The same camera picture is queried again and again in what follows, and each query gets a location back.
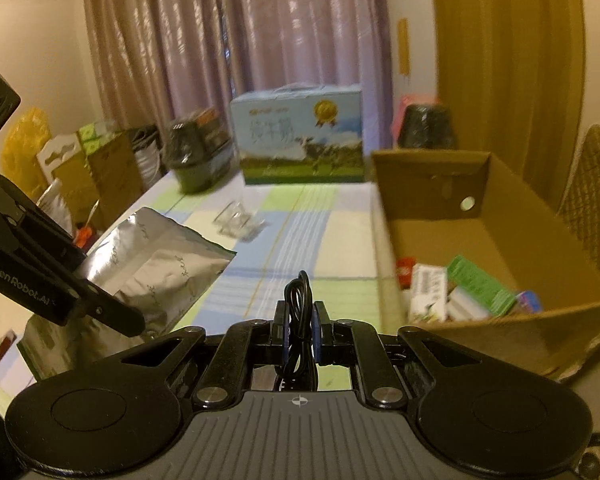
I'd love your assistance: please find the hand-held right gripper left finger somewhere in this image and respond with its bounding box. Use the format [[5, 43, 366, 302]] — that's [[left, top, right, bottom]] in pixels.
[[104, 301, 288, 409]]

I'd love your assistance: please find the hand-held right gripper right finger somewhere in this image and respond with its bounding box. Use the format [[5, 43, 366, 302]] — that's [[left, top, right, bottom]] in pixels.
[[313, 301, 497, 409]]

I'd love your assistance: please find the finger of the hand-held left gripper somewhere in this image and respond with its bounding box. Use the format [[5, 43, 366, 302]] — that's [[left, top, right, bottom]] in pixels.
[[0, 172, 89, 274], [0, 195, 146, 339]]

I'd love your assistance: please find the black cable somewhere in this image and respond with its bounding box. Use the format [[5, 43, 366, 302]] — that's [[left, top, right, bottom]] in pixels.
[[275, 270, 322, 392]]

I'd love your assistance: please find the silver foil bag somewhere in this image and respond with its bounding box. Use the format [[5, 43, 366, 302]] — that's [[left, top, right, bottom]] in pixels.
[[17, 206, 237, 382]]

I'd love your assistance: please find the red snack packet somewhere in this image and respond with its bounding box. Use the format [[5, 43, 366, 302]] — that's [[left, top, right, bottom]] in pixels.
[[397, 257, 417, 291]]

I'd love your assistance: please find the long white carton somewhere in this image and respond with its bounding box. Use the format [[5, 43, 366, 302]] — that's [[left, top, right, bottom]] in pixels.
[[407, 263, 452, 324]]

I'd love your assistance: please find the green and white carton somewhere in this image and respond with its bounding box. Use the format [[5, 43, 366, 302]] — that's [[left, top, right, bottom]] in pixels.
[[446, 255, 519, 320]]

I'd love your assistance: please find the large brown cardboard box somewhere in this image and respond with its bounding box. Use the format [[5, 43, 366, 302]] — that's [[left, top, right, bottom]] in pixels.
[[370, 149, 600, 382]]

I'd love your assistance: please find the blue label clear plastic case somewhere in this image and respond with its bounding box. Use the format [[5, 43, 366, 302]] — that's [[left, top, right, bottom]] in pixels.
[[516, 290, 544, 314]]

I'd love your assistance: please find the white carrier carton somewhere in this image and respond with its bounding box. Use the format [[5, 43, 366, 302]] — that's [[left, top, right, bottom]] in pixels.
[[36, 132, 90, 202]]

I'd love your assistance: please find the yellow plastic bag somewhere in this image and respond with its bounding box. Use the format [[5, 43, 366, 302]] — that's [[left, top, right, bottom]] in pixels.
[[0, 106, 52, 202]]

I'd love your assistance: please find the small green box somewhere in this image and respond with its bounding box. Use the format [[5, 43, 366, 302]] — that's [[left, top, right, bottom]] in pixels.
[[77, 121, 126, 147]]

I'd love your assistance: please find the clear plastic packet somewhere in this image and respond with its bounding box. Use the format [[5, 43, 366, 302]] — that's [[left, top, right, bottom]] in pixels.
[[214, 201, 267, 244]]

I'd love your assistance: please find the black and green pot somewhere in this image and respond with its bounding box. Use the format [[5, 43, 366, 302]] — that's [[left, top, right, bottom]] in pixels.
[[161, 107, 235, 194]]

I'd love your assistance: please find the cow print milk carton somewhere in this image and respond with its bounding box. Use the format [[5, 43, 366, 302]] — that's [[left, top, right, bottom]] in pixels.
[[229, 82, 367, 186]]

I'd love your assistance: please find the pink package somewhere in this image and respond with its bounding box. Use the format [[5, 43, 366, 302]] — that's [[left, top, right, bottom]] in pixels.
[[389, 93, 438, 147]]

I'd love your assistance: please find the black round container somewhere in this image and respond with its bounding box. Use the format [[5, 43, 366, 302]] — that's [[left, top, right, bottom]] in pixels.
[[399, 103, 457, 151]]

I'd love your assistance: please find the pink curtain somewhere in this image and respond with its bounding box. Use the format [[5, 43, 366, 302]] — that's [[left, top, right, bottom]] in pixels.
[[81, 0, 397, 173]]

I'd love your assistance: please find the woven chair back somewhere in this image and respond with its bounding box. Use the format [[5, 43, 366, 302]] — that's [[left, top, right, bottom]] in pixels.
[[556, 124, 600, 308]]

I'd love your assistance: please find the wooden door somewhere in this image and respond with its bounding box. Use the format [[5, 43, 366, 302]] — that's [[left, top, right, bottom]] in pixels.
[[429, 0, 587, 213]]

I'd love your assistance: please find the red handle screwdriver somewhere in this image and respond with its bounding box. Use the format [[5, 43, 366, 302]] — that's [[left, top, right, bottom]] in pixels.
[[76, 199, 102, 252]]

